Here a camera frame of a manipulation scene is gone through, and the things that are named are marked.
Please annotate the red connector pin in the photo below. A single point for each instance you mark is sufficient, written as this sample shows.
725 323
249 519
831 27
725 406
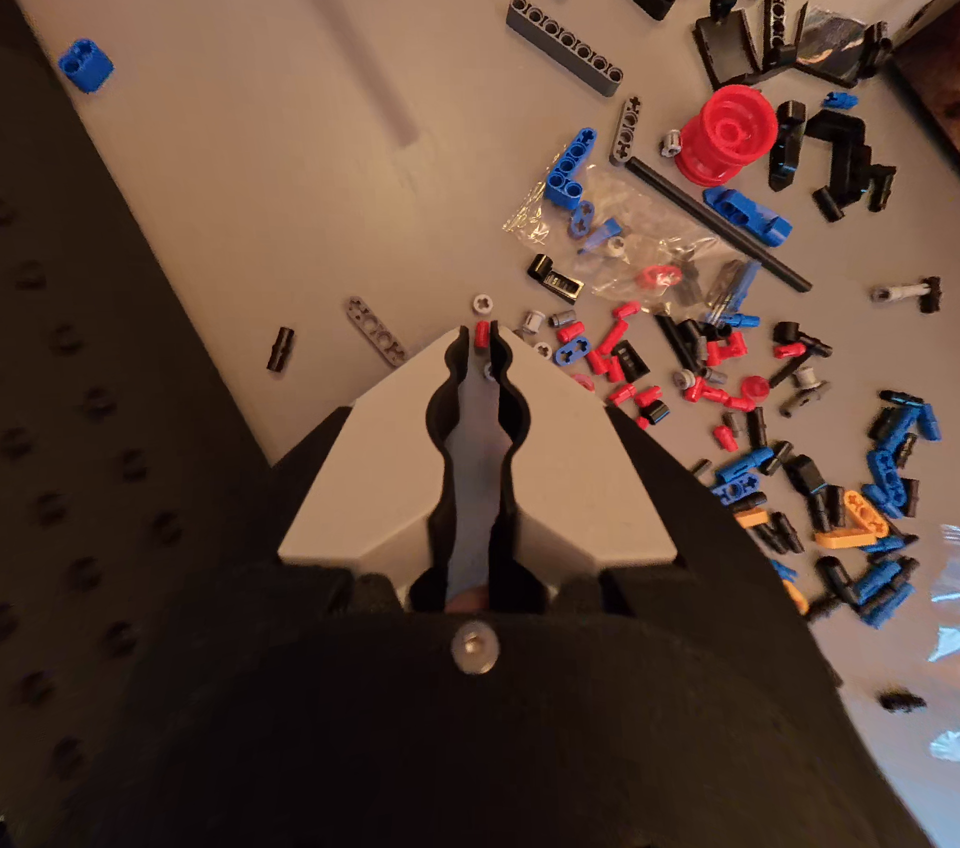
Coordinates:
481 334

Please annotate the grey axle pin with connector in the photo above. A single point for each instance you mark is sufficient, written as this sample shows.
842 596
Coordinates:
904 293

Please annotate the black perforated panel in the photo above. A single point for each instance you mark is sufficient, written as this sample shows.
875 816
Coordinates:
75 413

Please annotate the long black axle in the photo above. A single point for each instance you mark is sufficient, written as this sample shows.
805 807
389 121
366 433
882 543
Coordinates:
712 222

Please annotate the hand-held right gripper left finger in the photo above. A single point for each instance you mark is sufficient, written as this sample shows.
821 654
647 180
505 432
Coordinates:
360 488

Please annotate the pile of small connector pins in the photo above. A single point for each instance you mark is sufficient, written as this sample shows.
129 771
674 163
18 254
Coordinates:
611 338

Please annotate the blue L-shaped beam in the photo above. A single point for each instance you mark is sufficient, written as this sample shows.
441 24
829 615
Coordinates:
570 169

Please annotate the black bent beam cluster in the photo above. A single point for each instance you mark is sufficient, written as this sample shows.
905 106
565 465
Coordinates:
844 143

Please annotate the grey thin beam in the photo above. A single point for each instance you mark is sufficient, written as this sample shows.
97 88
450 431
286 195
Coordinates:
375 332

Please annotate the black flat panel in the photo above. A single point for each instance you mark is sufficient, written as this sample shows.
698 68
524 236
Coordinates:
832 49

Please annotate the long grey beam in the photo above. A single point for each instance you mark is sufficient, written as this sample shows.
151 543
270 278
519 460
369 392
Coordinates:
562 45

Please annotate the clear plastic bag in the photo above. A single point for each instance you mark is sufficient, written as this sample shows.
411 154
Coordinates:
946 585
645 248

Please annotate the small black bracket piece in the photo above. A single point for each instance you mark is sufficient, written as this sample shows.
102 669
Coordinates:
555 278

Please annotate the small blue pin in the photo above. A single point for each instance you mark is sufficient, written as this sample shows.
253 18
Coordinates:
840 100

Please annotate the red wheel rim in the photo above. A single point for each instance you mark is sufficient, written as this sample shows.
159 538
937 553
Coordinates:
724 135

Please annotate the blue curved panel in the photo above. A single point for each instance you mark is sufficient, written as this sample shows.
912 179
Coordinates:
750 214

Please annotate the dark grey thin liftarm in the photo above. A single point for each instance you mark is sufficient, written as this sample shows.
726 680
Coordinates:
626 132

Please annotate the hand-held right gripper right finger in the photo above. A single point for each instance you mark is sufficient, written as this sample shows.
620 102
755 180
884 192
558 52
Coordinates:
585 488

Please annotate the small blue two-hole beam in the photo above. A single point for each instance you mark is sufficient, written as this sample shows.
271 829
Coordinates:
86 66

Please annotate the black curved panel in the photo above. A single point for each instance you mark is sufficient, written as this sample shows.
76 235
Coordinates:
724 49

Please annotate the orange liftarm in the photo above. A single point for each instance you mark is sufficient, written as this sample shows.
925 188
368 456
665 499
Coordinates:
862 510

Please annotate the black connector pin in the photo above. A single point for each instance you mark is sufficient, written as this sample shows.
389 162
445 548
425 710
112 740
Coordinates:
280 349
904 701

